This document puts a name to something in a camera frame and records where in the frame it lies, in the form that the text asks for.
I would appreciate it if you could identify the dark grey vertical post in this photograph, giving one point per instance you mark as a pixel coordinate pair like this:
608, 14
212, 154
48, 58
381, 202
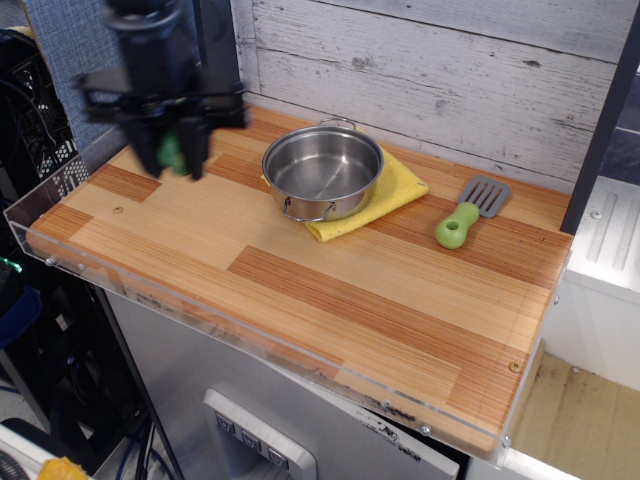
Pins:
217, 45

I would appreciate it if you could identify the green toy pepper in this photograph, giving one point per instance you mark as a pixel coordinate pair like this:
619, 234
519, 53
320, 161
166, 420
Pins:
169, 154

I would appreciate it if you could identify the silver toy appliance panel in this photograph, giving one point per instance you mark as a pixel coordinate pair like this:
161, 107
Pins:
253, 449

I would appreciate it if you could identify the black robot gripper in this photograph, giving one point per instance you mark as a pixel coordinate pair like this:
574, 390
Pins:
160, 78

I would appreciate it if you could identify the stainless steel pot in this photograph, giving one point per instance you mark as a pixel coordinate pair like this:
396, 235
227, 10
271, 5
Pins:
323, 173

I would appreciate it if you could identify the clear acrylic table guard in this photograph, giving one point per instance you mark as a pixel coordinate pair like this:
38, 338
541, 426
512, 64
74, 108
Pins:
75, 347

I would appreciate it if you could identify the dark right frame post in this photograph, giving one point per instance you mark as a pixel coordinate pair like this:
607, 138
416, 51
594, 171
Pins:
614, 103

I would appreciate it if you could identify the white ridged box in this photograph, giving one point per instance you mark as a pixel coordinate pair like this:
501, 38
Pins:
606, 245

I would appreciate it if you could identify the black plastic crate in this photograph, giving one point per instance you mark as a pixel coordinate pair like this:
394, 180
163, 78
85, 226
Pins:
36, 139

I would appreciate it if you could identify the green handled grey spatula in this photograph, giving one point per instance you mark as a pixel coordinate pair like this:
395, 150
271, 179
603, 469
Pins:
482, 197

